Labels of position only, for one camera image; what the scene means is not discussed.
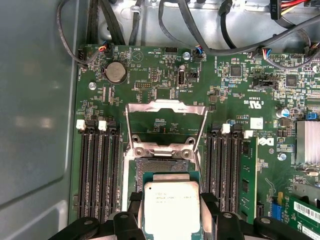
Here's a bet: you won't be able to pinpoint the blue expansion slot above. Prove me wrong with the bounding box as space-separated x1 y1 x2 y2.
270 191 288 226

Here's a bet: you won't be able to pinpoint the black PC case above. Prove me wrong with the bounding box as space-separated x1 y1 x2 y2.
0 0 320 240

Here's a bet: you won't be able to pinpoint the silver coin battery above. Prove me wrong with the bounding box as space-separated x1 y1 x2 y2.
101 61 128 85

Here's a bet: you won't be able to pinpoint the internal USB port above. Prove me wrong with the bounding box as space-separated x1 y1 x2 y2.
177 70 188 88

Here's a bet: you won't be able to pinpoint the black sleeved cable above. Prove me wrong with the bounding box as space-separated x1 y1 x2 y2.
87 0 101 47
99 0 126 47

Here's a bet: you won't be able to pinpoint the silver finned heat sink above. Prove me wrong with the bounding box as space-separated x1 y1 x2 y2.
295 120 320 165

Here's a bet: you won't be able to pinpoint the silver capacitor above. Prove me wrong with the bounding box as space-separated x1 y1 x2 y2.
275 106 291 120

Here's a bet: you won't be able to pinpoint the silver CPU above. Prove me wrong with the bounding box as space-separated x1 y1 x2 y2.
141 171 202 240

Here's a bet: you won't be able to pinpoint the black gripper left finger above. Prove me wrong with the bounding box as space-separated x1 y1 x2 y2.
47 191 145 240

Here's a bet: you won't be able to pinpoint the green motherboard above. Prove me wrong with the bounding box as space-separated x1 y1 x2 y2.
68 43 320 240

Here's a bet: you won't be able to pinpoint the grey fan cable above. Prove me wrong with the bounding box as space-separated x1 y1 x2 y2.
56 0 88 70

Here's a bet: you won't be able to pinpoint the CPU socket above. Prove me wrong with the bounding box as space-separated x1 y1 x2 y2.
121 136 205 226

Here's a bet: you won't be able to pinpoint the black round cable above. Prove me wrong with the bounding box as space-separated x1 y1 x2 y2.
218 0 237 50
127 0 147 46

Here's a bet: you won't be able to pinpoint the long grey cable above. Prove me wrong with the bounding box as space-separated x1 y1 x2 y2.
189 0 320 56

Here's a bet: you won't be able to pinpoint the red and yellow wires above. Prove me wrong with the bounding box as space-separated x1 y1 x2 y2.
279 0 310 11

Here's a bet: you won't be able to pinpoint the white board label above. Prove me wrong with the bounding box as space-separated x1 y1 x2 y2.
249 117 263 130

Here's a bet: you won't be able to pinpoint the graphics card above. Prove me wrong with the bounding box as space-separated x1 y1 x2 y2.
287 194 320 240

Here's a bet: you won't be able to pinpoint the green RAM stick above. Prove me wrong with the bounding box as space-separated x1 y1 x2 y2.
238 138 259 225

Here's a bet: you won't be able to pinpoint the black power connector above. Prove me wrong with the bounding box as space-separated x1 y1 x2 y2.
269 0 280 21

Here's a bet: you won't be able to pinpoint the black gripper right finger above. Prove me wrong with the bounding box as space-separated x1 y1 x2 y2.
199 191 320 240

